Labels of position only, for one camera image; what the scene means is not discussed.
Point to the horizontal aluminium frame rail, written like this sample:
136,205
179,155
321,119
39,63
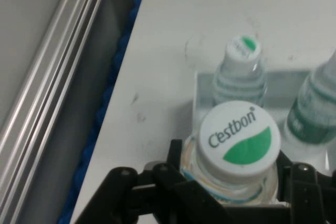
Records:
52,77

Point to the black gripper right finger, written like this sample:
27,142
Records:
309,195

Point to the white and blue cardboard box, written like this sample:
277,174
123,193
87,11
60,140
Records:
203,95

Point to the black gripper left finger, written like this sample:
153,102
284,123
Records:
147,197

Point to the clear water bottle green label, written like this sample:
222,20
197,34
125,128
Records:
242,77
309,113
236,140

